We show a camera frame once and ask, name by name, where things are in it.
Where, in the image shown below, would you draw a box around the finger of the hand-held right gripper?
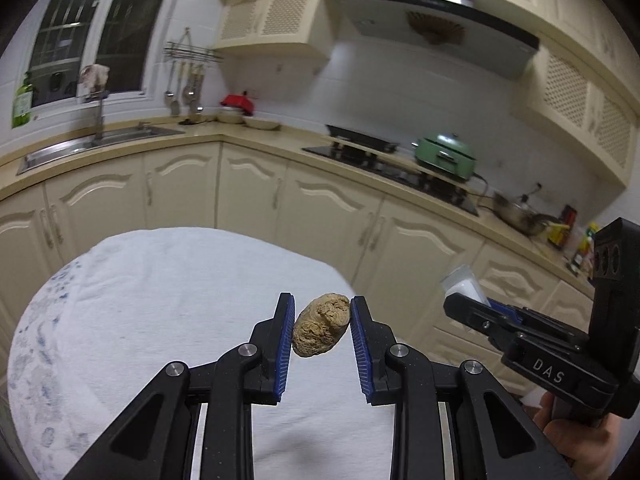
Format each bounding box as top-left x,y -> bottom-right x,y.
443,294 -> 521,356
487,299 -> 591,348

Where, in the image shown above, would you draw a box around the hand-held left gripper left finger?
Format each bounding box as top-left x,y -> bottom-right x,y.
65,291 -> 297,480

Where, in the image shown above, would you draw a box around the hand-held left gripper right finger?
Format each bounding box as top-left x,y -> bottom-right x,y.
349,295 -> 576,480

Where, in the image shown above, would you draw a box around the white translucent packet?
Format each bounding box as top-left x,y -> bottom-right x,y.
439,265 -> 491,306

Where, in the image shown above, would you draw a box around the person's right hand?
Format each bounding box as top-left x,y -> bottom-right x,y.
533,392 -> 627,480

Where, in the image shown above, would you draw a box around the yellow packet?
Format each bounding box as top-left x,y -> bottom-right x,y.
546,222 -> 571,250

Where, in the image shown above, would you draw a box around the steel cooking pot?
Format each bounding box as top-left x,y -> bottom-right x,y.
492,191 -> 558,237

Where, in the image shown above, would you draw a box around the yellow cap seasoning bottle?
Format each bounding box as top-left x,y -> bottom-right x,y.
580,222 -> 600,276

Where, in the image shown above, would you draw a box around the green electric cooker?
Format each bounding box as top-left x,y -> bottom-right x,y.
412,133 -> 478,182

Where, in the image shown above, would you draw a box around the black gas stove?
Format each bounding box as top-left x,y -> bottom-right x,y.
301,142 -> 481,217

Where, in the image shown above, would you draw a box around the cream base cabinets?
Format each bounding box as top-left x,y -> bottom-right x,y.
0,140 -> 596,411

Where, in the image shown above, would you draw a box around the beige kitchen countertop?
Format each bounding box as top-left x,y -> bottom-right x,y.
0,117 -> 596,296

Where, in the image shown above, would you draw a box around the black grill pan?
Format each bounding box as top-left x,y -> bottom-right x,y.
325,124 -> 401,153

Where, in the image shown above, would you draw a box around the tall lattice door cabinet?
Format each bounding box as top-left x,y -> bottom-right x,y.
510,47 -> 640,188

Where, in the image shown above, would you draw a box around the red pot lid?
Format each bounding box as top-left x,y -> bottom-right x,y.
220,91 -> 256,116

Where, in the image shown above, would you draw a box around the round table with cloth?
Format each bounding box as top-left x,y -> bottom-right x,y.
7,227 -> 401,480

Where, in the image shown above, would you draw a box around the hanging steel spatula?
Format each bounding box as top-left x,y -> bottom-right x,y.
170,62 -> 182,116

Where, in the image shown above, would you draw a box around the hanging steel ladle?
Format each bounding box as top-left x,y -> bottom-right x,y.
182,62 -> 206,111

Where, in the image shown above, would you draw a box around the stainless steel sink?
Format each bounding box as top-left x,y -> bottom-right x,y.
16,125 -> 187,177

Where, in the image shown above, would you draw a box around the steel faucet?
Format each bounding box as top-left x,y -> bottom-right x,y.
80,91 -> 111,142

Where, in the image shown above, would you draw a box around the range hood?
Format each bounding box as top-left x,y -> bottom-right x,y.
326,0 -> 541,80

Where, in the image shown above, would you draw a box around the pale cloth on faucet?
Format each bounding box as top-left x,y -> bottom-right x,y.
80,64 -> 111,93

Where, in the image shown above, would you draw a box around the small lattice door cabinet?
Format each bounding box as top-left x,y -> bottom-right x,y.
216,0 -> 331,61

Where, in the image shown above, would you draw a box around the kitchen window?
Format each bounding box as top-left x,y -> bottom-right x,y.
25,0 -> 181,109

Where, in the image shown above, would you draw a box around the green glass bottle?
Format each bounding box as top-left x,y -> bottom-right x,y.
11,74 -> 35,130

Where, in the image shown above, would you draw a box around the black power cable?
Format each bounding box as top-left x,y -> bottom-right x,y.
472,172 -> 543,208

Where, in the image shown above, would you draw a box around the wire utensil rack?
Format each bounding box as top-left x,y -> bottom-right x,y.
164,27 -> 224,64

